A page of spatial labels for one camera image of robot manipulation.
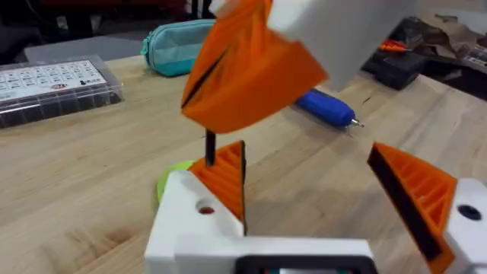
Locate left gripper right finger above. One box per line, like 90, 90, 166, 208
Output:
366, 142, 487, 274

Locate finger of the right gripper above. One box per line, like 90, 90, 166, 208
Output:
180, 0, 273, 107
180, 0, 419, 135

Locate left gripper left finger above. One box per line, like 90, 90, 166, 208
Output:
144, 139, 247, 274

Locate black screw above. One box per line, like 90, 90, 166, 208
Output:
205, 129, 217, 167

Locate blue electric screwdriver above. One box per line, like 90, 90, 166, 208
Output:
294, 88, 365, 131

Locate clear plastic screw box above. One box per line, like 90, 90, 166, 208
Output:
0, 54, 124, 129

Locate green disc with holes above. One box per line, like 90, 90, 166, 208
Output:
155, 159, 196, 203

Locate teal zip bag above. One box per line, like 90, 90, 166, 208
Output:
140, 18, 216, 78

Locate black tool case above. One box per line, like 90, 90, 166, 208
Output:
360, 17, 428, 91

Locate brown paper heap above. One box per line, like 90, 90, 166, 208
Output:
413, 14, 487, 74

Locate orange-handled tool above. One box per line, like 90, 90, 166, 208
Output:
377, 38, 411, 53

